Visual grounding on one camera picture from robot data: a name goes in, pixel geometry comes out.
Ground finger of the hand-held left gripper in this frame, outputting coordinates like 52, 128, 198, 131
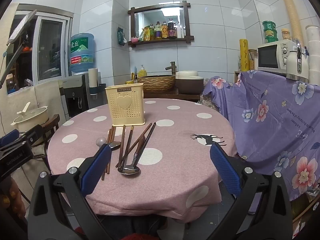
19, 124, 43, 146
0, 129, 20, 148

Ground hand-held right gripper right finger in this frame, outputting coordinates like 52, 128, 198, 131
209, 144, 293, 240

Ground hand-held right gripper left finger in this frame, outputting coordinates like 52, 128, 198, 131
27, 144, 113, 240

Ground wooden handled metal spoon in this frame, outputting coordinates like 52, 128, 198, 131
117, 134, 146, 175

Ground brown wooden chopstick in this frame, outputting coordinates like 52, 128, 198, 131
118, 125, 126, 167
106, 126, 116, 175
115, 123, 152, 168
101, 129, 112, 181

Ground dark chopstick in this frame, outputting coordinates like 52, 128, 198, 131
134, 122, 157, 167
122, 126, 134, 168

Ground cream plastic utensil holder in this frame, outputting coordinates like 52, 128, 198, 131
105, 84, 146, 127

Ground person's left hand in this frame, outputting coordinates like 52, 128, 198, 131
0, 180, 27, 220

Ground cream pot with lid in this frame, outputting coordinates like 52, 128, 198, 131
10, 102, 49, 133

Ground wooden chair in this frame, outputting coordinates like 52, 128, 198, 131
41, 114, 60, 160

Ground pink polka dot tablecloth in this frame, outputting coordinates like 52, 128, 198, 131
47, 97, 237, 223

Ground water dispenser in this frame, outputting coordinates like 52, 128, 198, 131
62, 74, 102, 118

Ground purple floral cloth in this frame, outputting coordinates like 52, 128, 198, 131
202, 70, 320, 203

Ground person's jeans legs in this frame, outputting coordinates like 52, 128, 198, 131
99, 214, 170, 237

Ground cup stack on dispenser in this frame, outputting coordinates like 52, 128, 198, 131
88, 68, 98, 95

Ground wooden counter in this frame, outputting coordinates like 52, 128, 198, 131
144, 87, 202, 102

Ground window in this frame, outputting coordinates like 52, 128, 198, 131
6, 4, 74, 95

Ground brown and cream container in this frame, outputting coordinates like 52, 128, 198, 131
175, 70, 205, 94

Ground yellow cup with toothbrushes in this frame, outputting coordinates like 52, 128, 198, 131
126, 66, 138, 85

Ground blue water bottle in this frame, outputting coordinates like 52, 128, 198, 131
69, 33, 96, 74

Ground wicker pattern basin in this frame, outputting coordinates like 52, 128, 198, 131
137, 74, 176, 93

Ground glass jar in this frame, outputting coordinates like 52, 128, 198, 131
249, 49, 258, 70

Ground bronze faucet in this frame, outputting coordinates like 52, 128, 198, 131
165, 61, 177, 75

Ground yellow roll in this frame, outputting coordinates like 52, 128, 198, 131
239, 39, 250, 72

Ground white microwave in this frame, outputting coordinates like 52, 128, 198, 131
257, 39, 299, 73

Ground white thermos jug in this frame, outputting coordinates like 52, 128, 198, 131
286, 44, 310, 81

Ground yellow packet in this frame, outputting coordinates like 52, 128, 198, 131
139, 27, 150, 42

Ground dark sauce bottle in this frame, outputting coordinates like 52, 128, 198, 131
167, 18, 176, 39

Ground wooden framed mirror shelf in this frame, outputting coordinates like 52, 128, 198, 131
128, 1, 195, 48

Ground tall stack of paper cups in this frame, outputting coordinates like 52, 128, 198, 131
279, 0, 304, 48

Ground green wall packet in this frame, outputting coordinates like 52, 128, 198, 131
117, 27, 127, 46

